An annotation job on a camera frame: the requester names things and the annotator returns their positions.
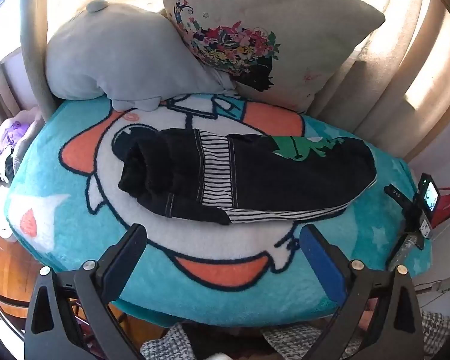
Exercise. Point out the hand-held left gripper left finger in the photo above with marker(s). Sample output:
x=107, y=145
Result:
x=125, y=255

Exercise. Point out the pile of white purple clothes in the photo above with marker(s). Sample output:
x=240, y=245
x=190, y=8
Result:
x=11, y=135

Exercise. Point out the cream floral print pillow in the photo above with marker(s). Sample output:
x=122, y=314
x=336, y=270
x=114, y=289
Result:
x=303, y=26

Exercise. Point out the teal cartoon printed blanket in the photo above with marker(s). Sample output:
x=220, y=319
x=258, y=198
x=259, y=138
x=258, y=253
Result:
x=78, y=165

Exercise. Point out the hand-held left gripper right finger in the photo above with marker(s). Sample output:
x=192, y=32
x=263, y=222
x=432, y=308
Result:
x=322, y=266

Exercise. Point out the small camera on stand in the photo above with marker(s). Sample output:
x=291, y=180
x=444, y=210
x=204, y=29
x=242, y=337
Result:
x=429, y=197

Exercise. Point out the person's houndstooth garment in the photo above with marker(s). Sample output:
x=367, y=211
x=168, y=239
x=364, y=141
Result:
x=438, y=326

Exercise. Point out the black pants with striped lining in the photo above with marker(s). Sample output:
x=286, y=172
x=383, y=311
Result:
x=247, y=172

